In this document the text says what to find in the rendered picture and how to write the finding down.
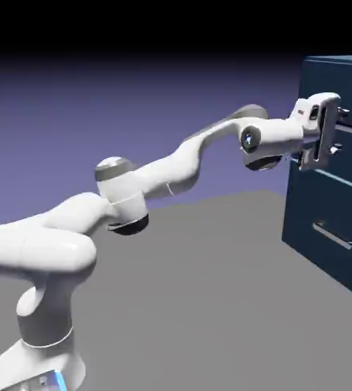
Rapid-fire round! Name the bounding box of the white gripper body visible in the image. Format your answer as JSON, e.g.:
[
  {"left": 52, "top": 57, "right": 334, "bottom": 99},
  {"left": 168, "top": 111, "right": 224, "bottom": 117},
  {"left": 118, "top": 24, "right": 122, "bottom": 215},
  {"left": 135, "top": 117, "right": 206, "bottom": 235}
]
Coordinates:
[{"left": 298, "top": 92, "right": 342, "bottom": 171}]

